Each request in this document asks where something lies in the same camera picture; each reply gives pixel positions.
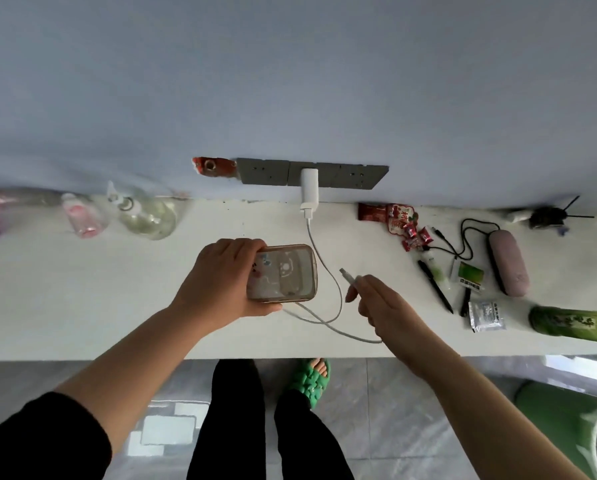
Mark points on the grey wall socket plate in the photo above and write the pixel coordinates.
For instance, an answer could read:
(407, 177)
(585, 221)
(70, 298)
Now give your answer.
(262, 172)
(294, 174)
(358, 176)

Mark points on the pink glasses case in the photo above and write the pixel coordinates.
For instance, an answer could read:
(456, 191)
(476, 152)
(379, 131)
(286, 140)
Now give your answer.
(508, 262)

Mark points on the small red candy wrapper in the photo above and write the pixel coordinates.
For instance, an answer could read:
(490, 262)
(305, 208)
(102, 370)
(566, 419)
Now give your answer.
(409, 230)
(425, 236)

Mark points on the small pink bottle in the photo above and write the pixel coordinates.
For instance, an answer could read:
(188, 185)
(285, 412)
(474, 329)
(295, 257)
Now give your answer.
(82, 217)

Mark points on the person's right thumb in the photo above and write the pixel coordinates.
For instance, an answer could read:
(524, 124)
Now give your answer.
(352, 293)

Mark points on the green bin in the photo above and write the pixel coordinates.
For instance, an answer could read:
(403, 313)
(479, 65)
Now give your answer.
(553, 419)

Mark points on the person's left hand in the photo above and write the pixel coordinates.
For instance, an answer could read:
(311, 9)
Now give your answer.
(213, 284)

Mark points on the person's right hand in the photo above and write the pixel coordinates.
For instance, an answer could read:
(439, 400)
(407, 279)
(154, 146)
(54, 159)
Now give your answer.
(391, 314)

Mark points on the black hair clip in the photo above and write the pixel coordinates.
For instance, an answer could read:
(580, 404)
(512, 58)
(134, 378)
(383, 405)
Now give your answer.
(546, 217)

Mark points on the red wall pipe fitting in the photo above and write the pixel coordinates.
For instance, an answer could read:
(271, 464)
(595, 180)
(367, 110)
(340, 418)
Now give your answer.
(216, 166)

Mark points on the green woven slipper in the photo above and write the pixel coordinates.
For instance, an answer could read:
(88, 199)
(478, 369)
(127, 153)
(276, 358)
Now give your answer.
(309, 382)

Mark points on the white lip balm tube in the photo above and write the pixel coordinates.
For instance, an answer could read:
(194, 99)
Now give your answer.
(436, 268)

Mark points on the white charger adapter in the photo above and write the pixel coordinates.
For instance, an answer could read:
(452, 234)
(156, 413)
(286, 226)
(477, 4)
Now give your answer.
(309, 187)

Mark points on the green and white packet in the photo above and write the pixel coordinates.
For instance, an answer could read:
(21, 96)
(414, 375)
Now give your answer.
(470, 275)

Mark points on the person's right forearm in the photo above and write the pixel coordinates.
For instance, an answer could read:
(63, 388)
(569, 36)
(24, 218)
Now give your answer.
(483, 419)

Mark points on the phone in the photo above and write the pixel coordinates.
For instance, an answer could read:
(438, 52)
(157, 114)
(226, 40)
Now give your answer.
(283, 273)

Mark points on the clear spray bottle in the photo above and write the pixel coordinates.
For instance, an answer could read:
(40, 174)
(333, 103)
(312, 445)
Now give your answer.
(148, 217)

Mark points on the short black pen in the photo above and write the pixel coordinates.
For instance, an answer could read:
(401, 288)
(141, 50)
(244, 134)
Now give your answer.
(465, 302)

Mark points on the person's black trousers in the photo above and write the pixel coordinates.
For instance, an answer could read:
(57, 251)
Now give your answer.
(238, 424)

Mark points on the person's left thumb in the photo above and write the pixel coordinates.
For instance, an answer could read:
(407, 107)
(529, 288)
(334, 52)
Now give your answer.
(266, 310)

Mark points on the silver sachet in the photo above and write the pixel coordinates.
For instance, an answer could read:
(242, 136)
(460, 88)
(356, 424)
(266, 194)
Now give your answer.
(487, 315)

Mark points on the person's left forearm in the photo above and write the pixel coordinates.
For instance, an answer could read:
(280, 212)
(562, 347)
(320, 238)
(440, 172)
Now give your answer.
(138, 354)

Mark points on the red and white snack packet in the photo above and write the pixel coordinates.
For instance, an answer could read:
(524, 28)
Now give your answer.
(401, 217)

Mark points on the person's black sleeve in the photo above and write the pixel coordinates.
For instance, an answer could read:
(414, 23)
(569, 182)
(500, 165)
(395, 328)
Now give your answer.
(43, 439)

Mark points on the long black pen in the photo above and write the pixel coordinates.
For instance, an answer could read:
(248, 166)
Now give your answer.
(436, 287)

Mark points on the green printed tube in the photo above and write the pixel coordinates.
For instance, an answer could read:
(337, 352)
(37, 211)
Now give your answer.
(573, 324)

